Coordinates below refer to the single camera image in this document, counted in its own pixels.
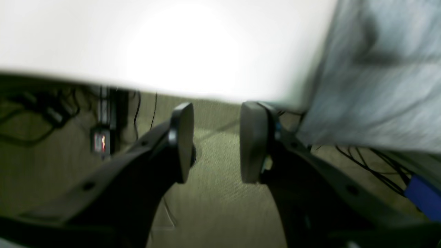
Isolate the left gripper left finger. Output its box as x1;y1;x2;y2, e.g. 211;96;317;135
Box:
1;103;195;248

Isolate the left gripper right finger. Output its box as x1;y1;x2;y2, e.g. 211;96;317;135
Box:
240;101;440;248

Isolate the grey T-shirt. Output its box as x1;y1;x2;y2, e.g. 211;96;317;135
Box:
297;0;441;153

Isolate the black cable bundle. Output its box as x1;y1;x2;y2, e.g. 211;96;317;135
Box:
334;145;414;197

